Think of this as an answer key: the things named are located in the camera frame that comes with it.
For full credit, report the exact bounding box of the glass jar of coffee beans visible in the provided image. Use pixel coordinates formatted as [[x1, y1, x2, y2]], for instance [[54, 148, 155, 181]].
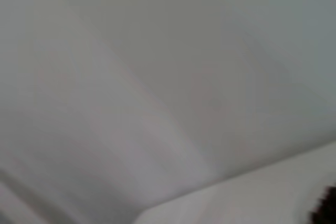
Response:
[[309, 186, 336, 224]]

